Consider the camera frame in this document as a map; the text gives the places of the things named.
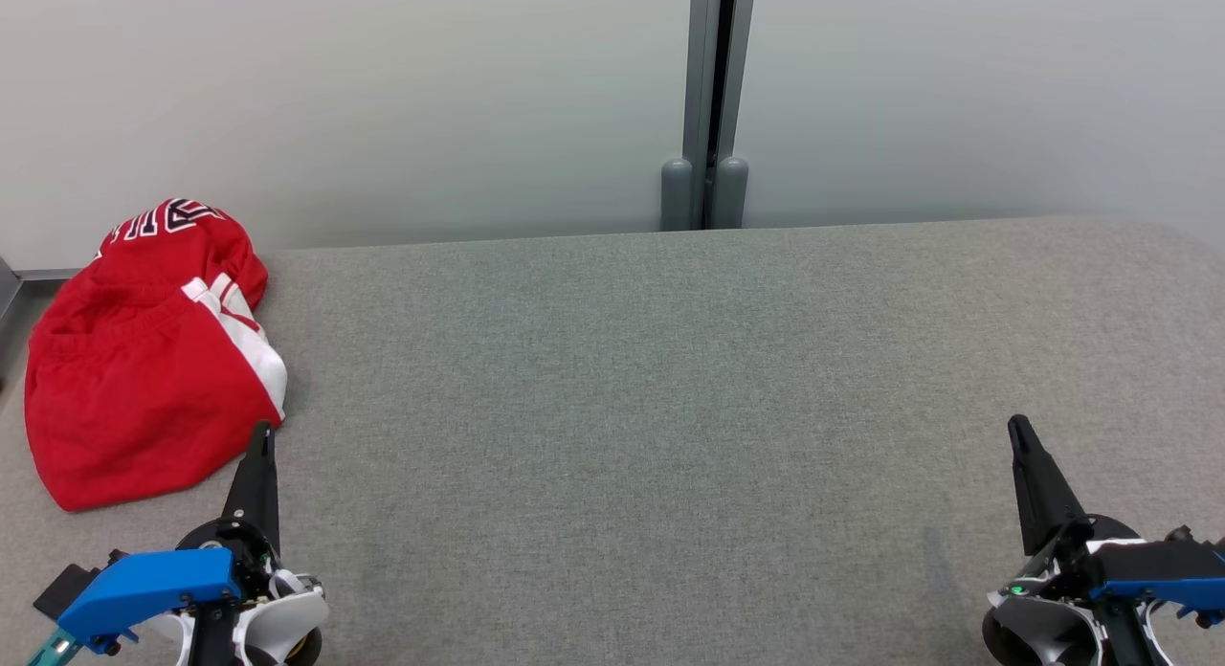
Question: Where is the blue left camera bracket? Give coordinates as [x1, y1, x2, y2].
[56, 548, 245, 657]

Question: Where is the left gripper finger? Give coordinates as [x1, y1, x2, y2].
[222, 420, 280, 554]

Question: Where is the red shorts white side panel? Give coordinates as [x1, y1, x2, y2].
[24, 281, 288, 512]

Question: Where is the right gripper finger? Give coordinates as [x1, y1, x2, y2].
[1007, 414, 1087, 557]

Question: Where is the blue right camera bracket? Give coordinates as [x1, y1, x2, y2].
[1086, 527, 1225, 629]

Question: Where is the blue camera bracket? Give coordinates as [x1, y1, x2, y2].
[1086, 527, 1225, 629]
[56, 548, 245, 657]

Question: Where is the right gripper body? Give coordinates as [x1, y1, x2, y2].
[984, 513, 1173, 666]

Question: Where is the left camera cable teal plug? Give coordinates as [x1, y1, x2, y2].
[27, 628, 82, 666]

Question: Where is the grey double partition post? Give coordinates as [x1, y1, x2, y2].
[660, 0, 757, 232]

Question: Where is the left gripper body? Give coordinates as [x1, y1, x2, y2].
[144, 516, 331, 666]

